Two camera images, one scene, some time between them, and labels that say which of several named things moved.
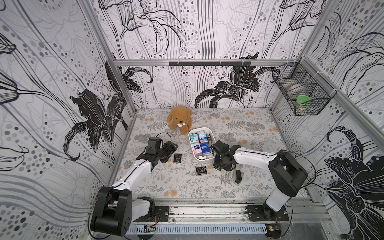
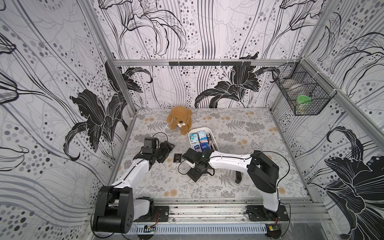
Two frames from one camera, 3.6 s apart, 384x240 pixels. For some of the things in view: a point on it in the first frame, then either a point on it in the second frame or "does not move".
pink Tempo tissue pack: (197, 148) does not move
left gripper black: (170, 149) does not move
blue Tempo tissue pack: (205, 148) does not move
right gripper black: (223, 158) to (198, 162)
